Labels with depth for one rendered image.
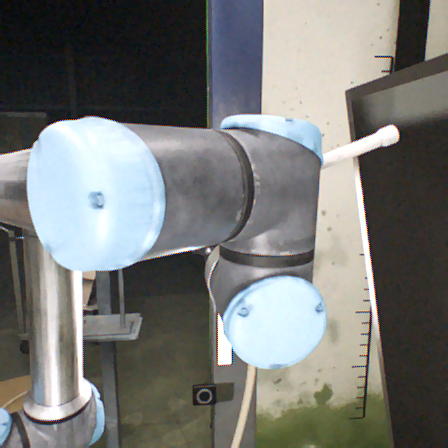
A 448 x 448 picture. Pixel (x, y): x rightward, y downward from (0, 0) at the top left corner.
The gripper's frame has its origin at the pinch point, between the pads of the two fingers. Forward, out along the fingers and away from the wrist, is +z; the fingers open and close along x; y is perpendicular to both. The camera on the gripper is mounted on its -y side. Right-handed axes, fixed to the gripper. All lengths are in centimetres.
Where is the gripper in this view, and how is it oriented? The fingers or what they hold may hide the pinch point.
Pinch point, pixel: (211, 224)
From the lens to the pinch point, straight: 66.5
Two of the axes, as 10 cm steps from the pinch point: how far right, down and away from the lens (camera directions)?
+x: 9.1, -4.0, 0.8
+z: -1.8, -2.1, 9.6
